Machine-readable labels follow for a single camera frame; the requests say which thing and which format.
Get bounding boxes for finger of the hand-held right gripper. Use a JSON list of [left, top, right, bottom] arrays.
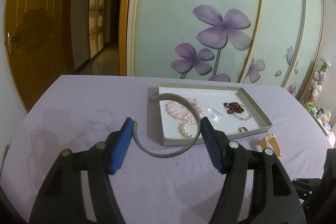
[[292, 178, 322, 197]]

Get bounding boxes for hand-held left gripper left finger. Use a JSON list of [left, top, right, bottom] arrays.
[[29, 117, 135, 224]]

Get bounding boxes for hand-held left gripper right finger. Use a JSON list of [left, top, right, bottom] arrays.
[[201, 116, 306, 224]]

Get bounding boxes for grey shallow cardboard box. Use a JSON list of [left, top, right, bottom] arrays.
[[150, 82, 273, 147]]

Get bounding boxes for white pearl bracelet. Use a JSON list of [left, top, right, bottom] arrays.
[[178, 120, 202, 140]]

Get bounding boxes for silver cuff bangle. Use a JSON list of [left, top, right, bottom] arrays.
[[133, 93, 204, 159]]

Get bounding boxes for thin silver wire bangle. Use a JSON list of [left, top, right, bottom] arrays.
[[231, 105, 252, 121]]

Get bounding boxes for dark red bead bracelet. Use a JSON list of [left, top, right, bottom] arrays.
[[224, 101, 244, 114]]

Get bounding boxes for pink bead bracelet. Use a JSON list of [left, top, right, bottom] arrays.
[[165, 98, 205, 121]]

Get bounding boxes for cluttered side shelf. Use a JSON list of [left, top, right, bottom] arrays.
[[312, 106, 336, 136]]

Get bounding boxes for lilac tablecloth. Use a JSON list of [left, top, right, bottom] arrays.
[[0, 74, 336, 224]]

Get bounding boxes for hanging plush toys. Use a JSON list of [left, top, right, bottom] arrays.
[[304, 59, 331, 109]]

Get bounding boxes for floral glass wardrobe door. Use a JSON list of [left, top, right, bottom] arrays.
[[285, 0, 323, 98], [126, 0, 264, 83], [238, 0, 306, 88]]

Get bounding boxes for frosted lattice hallway door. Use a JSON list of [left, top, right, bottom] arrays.
[[88, 0, 107, 59]]

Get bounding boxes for wooden panel door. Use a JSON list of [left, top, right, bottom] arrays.
[[4, 0, 76, 113]]

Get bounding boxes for gold band bracelet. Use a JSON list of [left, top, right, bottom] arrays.
[[259, 135, 282, 160]]

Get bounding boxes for brass door handle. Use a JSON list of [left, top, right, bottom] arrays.
[[4, 32, 21, 54]]

